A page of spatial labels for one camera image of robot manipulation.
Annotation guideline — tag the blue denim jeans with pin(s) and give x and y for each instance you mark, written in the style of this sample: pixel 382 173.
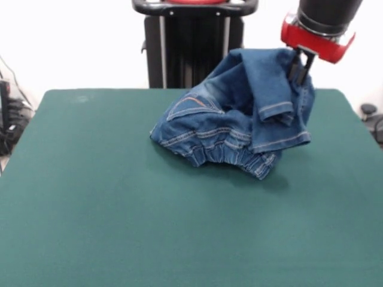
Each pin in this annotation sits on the blue denim jeans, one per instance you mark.
pixel 209 128

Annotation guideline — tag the dark green table cloth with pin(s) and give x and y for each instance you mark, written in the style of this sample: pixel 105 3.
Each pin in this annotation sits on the dark green table cloth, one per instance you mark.
pixel 119 233

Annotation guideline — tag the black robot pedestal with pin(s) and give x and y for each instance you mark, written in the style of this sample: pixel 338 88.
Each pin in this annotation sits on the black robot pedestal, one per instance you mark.
pixel 191 45

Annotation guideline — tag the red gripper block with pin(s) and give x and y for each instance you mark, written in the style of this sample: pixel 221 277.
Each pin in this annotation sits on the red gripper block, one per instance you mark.
pixel 311 42

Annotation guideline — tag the black electronics box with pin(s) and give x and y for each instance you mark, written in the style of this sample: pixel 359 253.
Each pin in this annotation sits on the black electronics box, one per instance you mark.
pixel 4 101

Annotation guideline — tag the black office chair base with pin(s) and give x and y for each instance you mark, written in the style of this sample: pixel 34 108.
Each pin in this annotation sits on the black office chair base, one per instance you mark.
pixel 372 118

